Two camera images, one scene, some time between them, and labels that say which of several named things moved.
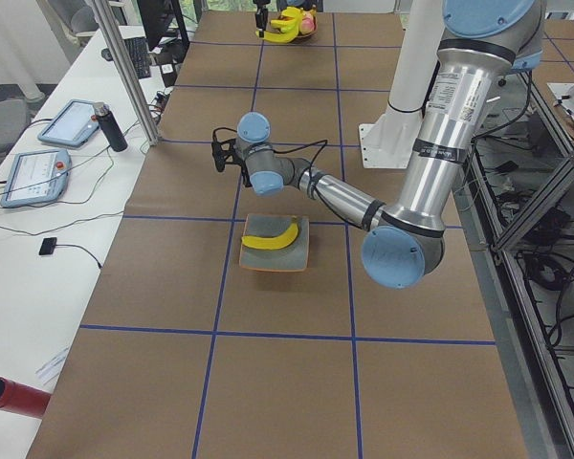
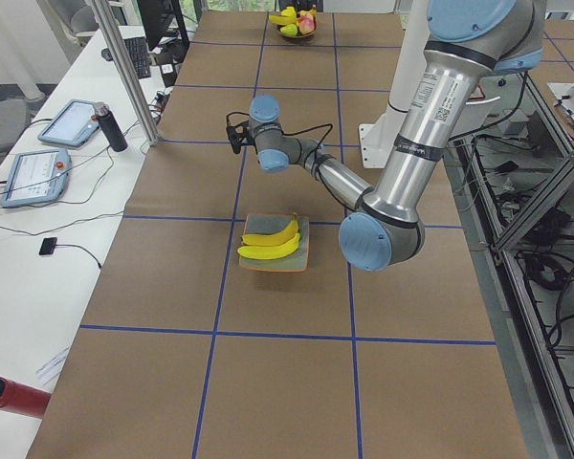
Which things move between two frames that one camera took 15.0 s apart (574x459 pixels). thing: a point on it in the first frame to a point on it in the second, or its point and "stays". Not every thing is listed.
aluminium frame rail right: (531, 195) stays
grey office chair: (2, 123) stays
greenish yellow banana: (285, 36) to (271, 251)
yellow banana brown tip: (273, 242) stays
